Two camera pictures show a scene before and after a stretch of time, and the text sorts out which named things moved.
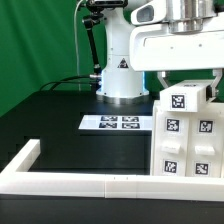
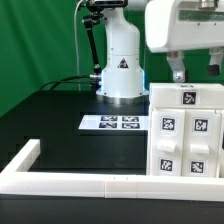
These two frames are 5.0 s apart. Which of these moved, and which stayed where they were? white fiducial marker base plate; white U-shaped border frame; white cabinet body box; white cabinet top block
Moved: white cabinet top block
Stayed: white U-shaped border frame; white fiducial marker base plate; white cabinet body box
